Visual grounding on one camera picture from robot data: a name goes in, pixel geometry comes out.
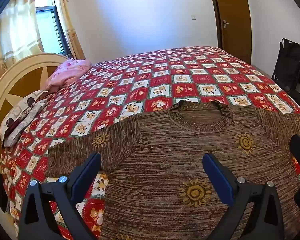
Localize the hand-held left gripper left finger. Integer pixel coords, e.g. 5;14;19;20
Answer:
18;152;108;240

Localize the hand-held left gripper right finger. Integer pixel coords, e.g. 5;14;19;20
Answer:
202;152;290;240

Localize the brown knitted sweater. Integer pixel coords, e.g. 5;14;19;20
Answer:
46;99;300;240

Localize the black suitcase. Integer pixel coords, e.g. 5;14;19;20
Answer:
271;38;300;92

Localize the grey patterned pillow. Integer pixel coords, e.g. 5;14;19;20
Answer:
1;90;53;148

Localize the red checked printed blanket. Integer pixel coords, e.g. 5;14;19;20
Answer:
0;45;300;240

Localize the pink pillow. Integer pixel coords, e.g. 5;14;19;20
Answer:
41;58;92;92

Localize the cream wooden headboard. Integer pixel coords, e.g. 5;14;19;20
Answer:
0;52;70;178

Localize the brown wooden door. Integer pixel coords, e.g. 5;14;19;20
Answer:
207;0;252;64

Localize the window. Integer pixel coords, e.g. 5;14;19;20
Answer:
34;0;72;55

